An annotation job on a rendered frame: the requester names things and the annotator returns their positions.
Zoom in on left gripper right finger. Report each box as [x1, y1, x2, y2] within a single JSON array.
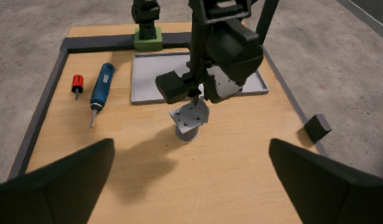
[[268, 138, 383, 224]]

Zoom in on grey metal bracket with holes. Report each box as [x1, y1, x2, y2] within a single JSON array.
[[169, 96, 210, 135]]

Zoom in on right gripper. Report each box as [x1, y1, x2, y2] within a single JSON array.
[[155, 43, 216, 106]]

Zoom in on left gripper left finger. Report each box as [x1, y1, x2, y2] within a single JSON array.
[[0, 138, 115, 224]]

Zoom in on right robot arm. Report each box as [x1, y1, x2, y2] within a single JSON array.
[[131, 0, 264, 105]]

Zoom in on red stubby screwdriver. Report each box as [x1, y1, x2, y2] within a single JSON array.
[[71, 74, 84, 100]]

